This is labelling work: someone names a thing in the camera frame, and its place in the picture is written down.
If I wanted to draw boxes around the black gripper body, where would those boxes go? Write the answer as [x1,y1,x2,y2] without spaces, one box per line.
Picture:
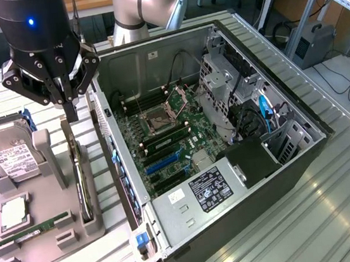
[0,0,85,93]

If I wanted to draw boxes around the black and green graphics card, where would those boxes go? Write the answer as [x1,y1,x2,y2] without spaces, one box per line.
[59,112,96,223]

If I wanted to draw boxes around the thin metal locking lever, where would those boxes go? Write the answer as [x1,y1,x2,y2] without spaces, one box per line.
[133,89,145,118]

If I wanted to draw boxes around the silver hard disk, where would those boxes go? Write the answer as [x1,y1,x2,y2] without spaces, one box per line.
[0,117,49,186]

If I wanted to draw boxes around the black RAM slot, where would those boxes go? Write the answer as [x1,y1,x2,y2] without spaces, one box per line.
[119,86,168,110]
[140,121,188,144]
[122,95,170,118]

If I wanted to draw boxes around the CPU socket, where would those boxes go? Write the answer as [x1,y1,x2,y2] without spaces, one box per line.
[141,103,179,136]

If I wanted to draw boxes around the metal socket cover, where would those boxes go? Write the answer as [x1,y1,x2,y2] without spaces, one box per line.
[162,84,192,121]

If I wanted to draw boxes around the green RAM stick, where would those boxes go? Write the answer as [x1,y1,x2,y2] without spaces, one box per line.
[138,124,195,157]
[0,211,73,249]

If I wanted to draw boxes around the black expansion slot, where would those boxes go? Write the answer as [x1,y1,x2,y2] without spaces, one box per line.
[140,145,179,168]
[150,169,192,196]

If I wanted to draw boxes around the blue expansion slot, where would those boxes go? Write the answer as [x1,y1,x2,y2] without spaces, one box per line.
[144,151,186,176]

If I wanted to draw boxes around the silver perforated drive cage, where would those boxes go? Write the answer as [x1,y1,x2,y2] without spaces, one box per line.
[193,48,260,149]

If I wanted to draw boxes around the grey parts rack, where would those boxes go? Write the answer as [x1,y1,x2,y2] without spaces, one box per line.
[0,121,111,262]

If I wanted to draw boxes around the green motherboard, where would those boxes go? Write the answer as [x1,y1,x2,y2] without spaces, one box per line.
[108,77,236,205]

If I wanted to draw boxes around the silver CPU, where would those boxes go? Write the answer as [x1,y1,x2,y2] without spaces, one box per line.
[0,196,32,232]

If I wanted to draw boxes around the silver chipset heatsink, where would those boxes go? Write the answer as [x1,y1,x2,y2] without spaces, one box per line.
[192,151,215,172]

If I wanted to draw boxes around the grey power supply with label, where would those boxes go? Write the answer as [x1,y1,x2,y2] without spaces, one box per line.
[139,153,256,252]

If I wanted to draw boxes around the blue case latch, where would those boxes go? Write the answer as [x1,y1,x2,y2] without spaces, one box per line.
[134,232,150,249]

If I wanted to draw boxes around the silver disk bay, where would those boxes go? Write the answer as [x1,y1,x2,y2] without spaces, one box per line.
[259,116,316,168]

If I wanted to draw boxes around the open black PC case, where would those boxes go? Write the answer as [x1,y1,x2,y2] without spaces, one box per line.
[73,6,350,262]

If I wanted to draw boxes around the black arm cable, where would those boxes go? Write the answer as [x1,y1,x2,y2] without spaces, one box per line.
[68,0,87,45]

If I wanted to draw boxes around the black power wire bundle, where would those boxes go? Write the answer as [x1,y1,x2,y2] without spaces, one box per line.
[226,97,268,141]

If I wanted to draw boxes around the blue wire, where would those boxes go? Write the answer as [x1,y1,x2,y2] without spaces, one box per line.
[256,93,276,136]

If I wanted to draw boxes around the coiled black cable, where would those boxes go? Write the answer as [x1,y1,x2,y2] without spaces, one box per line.
[270,20,295,47]

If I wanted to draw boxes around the grey machine with handle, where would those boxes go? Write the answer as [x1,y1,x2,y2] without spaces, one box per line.
[286,17,340,72]

